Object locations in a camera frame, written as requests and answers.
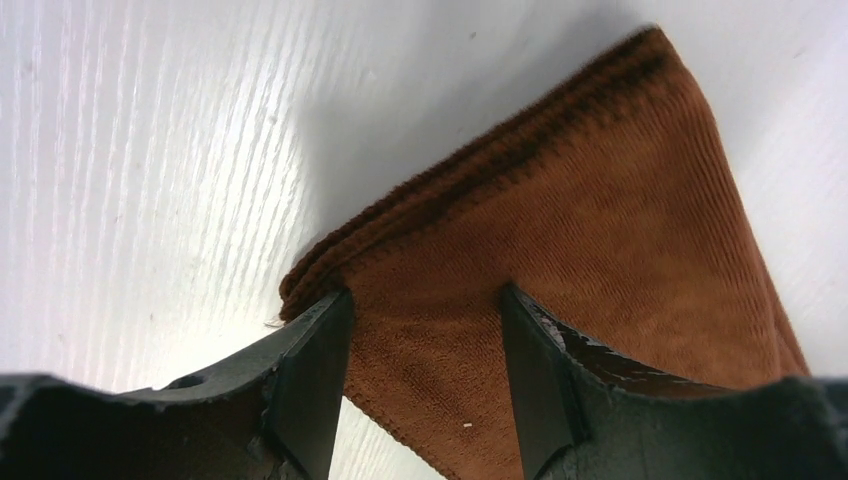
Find brown towel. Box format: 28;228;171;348
279;26;809;479

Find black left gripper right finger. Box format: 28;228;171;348
499;285;847;479

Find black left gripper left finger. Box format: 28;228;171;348
1;291;354;479

